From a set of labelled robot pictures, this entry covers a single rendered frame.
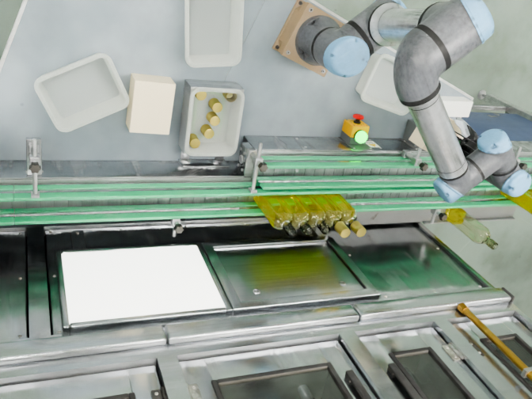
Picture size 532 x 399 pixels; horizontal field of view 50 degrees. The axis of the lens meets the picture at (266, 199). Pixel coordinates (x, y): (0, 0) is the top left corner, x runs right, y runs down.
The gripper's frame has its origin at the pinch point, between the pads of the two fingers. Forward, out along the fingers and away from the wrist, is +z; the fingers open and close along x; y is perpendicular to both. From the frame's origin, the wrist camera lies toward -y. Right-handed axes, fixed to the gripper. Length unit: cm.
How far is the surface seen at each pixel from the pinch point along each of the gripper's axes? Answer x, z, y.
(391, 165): 17.2, 14.6, 0.2
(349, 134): 16.0, 28.8, 11.6
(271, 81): 12, 35, 45
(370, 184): 26.3, 14.9, 3.5
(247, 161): 37, 22, 47
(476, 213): 22, 23, -61
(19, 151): 63, 35, 109
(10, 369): 86, -31, 102
